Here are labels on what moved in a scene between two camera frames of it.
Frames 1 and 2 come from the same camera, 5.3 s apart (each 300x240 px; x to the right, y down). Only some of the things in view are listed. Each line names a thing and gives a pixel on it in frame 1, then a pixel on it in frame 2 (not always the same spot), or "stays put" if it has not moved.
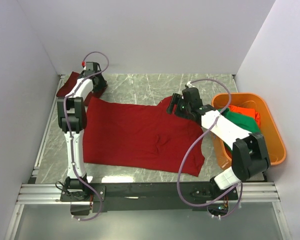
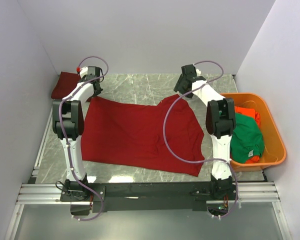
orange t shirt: [249, 112] stays put
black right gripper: [177, 99] to [178, 87]
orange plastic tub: [270, 130] stays put
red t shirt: [137, 135] stays put
